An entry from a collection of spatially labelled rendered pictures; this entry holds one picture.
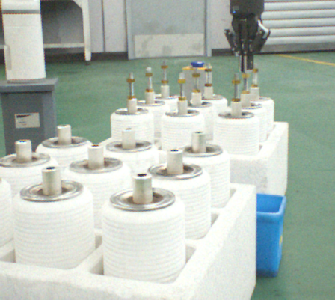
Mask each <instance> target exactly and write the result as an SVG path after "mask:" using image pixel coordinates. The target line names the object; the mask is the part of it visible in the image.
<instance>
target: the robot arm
mask: <svg viewBox="0 0 335 300"><path fill-rule="evenodd" d="M264 6H265V0H230V14H231V15H232V16H233V18H232V21H231V26H230V27H229V29H225V30H224V33H225V35H226V37H227V42H228V43H229V45H230V48H231V49H232V51H233V52H236V53H237V54H238V55H239V71H240V72H241V73H243V72H245V73H251V72H252V71H253V55H254V54H256V53H258V52H261V50H262V48H263V47H264V45H265V42H266V41H267V39H268V37H269V35H270V33H271V29H269V28H265V27H264V26H263V25H262V19H261V15H262V14H263V13H264ZM1 8H2V14H3V15H2V16H3V26H4V41H5V46H4V53H5V62H6V70H7V83H8V84H32V83H40V82H45V81H46V74H45V63H44V52H43V32H42V22H41V12H40V0H2V2H1ZM235 44H236V45H235ZM242 44H244V48H243V46H242ZM250 45H251V48H250Z"/></svg>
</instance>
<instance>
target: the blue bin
mask: <svg viewBox="0 0 335 300"><path fill-rule="evenodd" d="M285 208H286V197H284V196H282V195H270V194H260V193H256V275H259V276H266V277H275V276H277V272H278V269H279V265H280V260H281V256H282V244H283V222H284V210H285Z"/></svg>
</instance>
